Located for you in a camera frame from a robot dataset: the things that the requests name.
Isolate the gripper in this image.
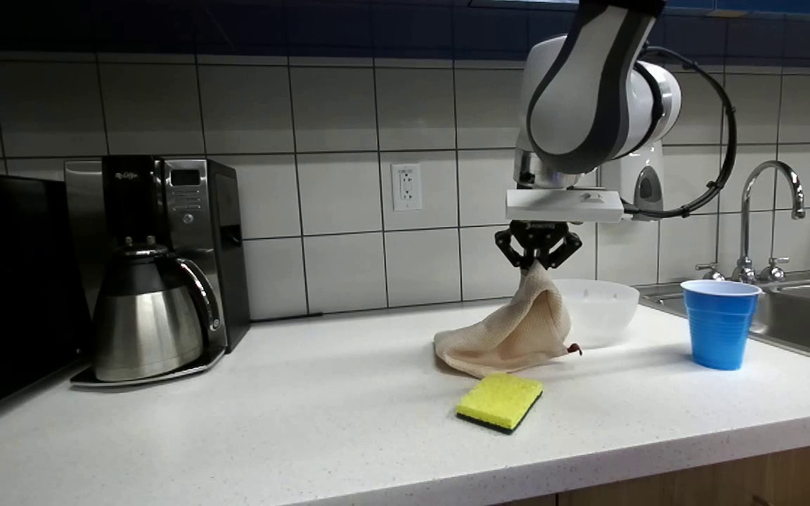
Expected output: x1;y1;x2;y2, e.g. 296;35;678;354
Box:
494;220;584;272

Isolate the beige towel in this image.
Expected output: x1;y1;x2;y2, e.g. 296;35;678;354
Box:
433;261;584;380

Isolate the white bowl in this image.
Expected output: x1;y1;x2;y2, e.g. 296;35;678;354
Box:
551;278;641;350

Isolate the yellow sponge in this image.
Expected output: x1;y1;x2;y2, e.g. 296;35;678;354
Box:
455;372;544;435

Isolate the blue plastic cup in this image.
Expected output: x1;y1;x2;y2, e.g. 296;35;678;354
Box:
680;279;764;372

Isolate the chrome tap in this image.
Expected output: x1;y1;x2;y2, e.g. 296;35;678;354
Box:
694;160;807;285

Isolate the steel sink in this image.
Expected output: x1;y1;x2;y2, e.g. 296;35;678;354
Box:
638;270;810;368

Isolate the wooden base cabinet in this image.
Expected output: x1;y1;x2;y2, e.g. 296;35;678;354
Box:
496;437;810;506

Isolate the black and steel coffee maker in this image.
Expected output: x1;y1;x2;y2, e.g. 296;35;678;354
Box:
63;155;252;389

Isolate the steel coffee carafe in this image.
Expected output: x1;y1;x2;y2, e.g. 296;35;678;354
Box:
91;241;228;384

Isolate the black microwave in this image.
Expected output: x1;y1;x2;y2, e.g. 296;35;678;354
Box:
0;169;93;426

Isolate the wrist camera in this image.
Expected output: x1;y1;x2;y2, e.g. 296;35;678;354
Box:
505;188;625;224

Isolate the white wall soap dispenser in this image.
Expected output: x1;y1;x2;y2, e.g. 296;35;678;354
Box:
600;140;665;223

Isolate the white wall socket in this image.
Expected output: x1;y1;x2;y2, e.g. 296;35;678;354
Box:
390;162;424;212

